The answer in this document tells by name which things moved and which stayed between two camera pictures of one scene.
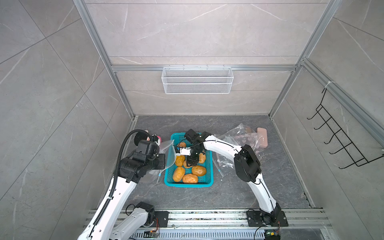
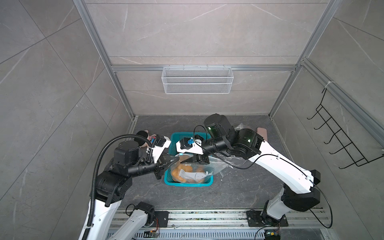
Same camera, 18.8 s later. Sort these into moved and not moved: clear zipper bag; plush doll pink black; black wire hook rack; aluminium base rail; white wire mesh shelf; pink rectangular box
Moved: clear zipper bag; plush doll pink black
Not moved: black wire hook rack; aluminium base rail; pink rectangular box; white wire mesh shelf
